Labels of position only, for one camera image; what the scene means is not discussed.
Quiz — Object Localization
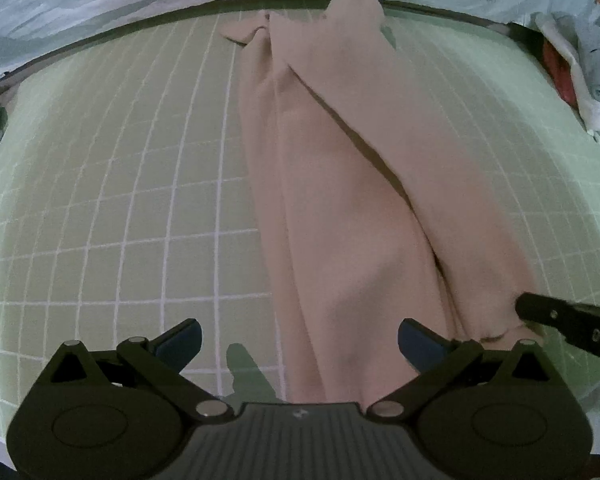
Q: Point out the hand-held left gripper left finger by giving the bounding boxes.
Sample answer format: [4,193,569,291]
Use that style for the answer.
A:
[45,317,232,421]

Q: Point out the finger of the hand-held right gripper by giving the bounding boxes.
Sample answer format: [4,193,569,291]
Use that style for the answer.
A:
[514,292,600,334]

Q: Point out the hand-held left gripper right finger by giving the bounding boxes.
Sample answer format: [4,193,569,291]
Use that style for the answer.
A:
[366,317,556,420]

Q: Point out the beige pants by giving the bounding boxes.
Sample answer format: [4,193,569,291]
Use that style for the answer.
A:
[220,0,542,406]

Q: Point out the pile of clothes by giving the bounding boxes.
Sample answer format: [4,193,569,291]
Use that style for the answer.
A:
[534,11,600,153]

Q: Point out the green grid mat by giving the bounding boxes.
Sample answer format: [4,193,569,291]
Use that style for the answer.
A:
[0,0,600,461]

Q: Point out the folded red garment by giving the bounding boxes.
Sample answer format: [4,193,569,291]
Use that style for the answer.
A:
[541,39,577,107]

